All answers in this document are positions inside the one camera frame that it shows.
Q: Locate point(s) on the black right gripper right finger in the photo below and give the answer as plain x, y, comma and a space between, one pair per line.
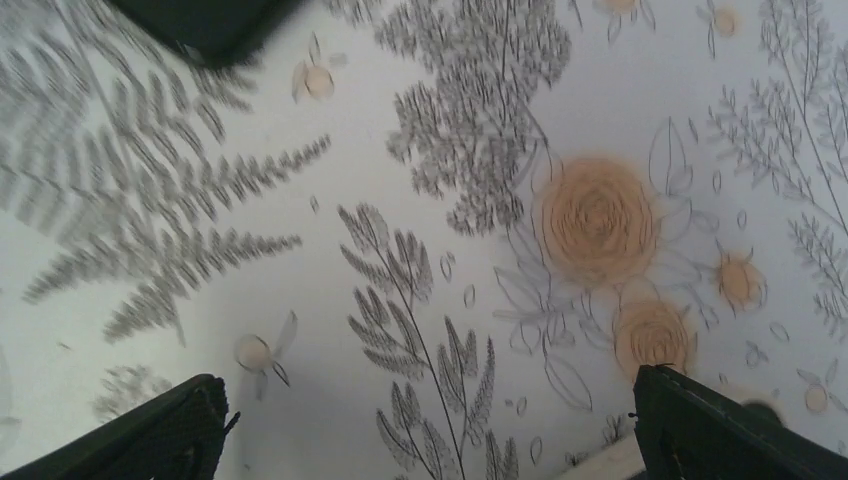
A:
685, 430

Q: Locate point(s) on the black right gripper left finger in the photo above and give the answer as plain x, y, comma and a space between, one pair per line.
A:
180, 434

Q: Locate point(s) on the floral patterned table mat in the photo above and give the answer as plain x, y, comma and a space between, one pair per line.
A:
424, 239

